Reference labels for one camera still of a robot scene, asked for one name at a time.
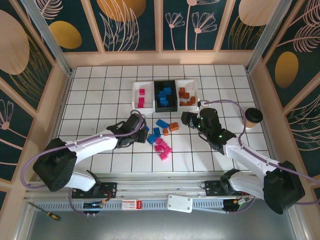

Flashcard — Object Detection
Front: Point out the red and white label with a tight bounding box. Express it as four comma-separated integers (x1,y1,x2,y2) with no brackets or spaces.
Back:
121,199,143,211

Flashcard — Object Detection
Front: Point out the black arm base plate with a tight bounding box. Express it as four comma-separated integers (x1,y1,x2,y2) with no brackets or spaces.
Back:
204,179,250,198
71,181,118,200

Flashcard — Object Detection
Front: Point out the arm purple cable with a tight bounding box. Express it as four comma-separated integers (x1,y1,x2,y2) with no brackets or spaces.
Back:
21,111,148,216
199,99,320,215

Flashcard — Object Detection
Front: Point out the black plastic bin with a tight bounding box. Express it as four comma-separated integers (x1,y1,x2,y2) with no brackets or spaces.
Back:
153,79,179,113

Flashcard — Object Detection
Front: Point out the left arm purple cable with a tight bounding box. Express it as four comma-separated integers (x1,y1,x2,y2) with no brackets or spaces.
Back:
21,111,148,216

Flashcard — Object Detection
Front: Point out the small circuit board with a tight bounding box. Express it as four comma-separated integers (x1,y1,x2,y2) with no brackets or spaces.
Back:
83,200,105,210
223,197,252,210

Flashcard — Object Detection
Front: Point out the translucent white plastic bin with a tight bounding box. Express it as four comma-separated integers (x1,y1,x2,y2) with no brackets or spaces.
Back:
175,78,201,111

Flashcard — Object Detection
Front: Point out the yellow black screwdriver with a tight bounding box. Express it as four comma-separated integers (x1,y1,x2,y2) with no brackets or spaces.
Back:
27,201,62,222

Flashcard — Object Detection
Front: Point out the paper cup with black lid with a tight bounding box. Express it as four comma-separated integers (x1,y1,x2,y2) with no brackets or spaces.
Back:
243,107,264,130

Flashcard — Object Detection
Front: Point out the white mounting plate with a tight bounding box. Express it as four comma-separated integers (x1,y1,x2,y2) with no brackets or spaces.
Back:
166,193,194,214

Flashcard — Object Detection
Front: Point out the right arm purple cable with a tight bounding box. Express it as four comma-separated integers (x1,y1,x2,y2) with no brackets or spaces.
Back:
199,99,320,215

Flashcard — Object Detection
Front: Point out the aluminium frame post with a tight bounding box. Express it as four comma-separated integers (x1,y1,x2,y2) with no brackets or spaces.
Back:
21,0,75,76
245,0,300,74

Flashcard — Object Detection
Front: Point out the aluminium side rail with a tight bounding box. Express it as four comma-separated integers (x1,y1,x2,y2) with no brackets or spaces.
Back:
246,69,283,176
39,68,76,181

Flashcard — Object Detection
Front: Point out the grey slotted cable duct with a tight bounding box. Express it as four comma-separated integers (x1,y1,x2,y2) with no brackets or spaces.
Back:
37,198,252,214

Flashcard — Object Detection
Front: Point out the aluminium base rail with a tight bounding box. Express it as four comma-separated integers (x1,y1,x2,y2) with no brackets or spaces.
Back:
24,171,295,201

